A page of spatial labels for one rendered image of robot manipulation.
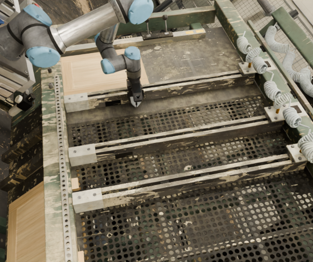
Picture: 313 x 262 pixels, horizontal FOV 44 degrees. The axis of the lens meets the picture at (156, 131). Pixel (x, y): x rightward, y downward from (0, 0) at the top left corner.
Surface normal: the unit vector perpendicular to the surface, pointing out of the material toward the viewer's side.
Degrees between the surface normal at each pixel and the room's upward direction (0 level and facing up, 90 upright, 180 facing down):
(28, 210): 90
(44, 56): 97
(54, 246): 54
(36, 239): 90
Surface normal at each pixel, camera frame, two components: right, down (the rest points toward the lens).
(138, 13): 0.52, 0.77
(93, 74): 0.00, -0.67
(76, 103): 0.22, 0.72
